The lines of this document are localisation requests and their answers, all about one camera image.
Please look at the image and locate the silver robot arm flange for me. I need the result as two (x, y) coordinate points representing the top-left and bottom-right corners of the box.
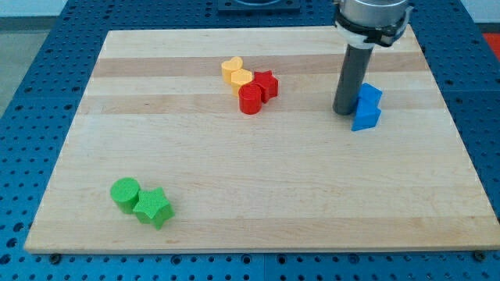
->
(334, 0), (413, 49)

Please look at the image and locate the red star block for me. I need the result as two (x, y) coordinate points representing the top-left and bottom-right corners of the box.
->
(252, 70), (279, 103)

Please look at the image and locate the green star block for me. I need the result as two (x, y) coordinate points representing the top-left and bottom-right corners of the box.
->
(133, 187), (175, 230)

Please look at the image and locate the red cylinder block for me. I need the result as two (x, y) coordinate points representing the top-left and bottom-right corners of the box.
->
(238, 84), (262, 115)

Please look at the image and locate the wooden board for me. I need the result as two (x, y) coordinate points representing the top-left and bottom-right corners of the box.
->
(24, 27), (499, 254)

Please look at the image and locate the yellow heart block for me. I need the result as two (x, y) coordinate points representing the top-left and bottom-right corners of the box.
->
(221, 56), (243, 84)

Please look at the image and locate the blue triangle block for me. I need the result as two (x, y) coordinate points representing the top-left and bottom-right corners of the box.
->
(351, 98), (381, 131)

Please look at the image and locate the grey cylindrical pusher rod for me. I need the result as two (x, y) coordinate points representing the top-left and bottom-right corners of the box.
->
(332, 44), (373, 116)

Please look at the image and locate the green cylinder block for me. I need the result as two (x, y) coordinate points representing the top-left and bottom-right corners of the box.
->
(110, 177), (141, 214)

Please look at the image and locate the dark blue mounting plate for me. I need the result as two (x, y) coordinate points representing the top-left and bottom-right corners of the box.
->
(216, 0), (301, 12)

